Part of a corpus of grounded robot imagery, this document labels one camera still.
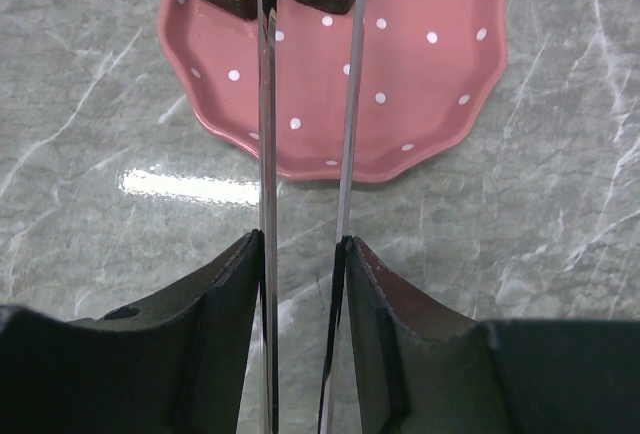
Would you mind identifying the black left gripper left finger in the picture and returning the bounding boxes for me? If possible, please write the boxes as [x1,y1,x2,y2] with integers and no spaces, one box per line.
[1,231,263,433]

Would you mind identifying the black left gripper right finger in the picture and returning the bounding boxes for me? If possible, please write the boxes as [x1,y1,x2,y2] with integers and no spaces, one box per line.
[335,237,639,433]

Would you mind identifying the pink dotted plate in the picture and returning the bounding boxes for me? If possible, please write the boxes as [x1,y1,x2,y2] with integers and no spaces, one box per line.
[158,0,507,183]

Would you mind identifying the metal serving tongs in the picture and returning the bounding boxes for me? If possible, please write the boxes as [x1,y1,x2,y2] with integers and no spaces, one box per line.
[257,0,365,433]

